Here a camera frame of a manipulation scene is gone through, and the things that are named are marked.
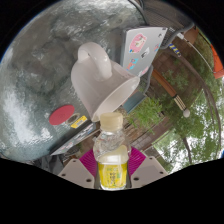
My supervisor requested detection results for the yellow blue striped cone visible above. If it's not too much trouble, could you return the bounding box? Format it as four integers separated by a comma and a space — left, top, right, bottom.
168, 42, 182, 58

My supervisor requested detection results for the grey mesh chair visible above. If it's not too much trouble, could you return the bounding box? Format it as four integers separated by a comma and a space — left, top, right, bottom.
128, 0, 196, 48

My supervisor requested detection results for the clear bottle with yellow label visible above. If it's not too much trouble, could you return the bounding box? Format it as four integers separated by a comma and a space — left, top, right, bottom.
92, 112, 132, 191

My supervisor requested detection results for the round black yellow sticker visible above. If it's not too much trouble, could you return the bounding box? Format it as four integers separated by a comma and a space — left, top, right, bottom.
65, 113, 81, 125

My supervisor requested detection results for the flat round red coaster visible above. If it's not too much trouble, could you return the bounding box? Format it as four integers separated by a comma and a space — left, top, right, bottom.
48, 104, 76, 126

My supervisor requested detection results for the globe lamp post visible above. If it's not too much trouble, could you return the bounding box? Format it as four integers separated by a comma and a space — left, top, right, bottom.
151, 68, 192, 119

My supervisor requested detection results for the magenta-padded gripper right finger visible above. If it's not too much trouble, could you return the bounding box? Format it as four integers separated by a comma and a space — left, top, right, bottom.
128, 147, 169, 188

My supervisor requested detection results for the yellow card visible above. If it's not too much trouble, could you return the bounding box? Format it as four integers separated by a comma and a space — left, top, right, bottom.
70, 115, 89, 129

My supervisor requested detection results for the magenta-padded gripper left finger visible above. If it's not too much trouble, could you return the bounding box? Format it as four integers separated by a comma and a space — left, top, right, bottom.
57, 148, 98, 189

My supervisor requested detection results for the green plant in blue pot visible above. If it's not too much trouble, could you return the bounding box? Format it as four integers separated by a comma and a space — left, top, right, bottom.
121, 91, 164, 129

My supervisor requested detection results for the wooden bench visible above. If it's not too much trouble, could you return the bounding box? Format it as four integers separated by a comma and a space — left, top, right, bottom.
183, 26, 201, 44

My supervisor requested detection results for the silver laptop with stickers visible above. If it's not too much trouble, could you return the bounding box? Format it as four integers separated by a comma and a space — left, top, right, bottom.
119, 26, 169, 78

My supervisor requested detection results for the white mug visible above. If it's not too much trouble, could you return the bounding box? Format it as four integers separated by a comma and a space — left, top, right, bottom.
70, 41, 141, 123

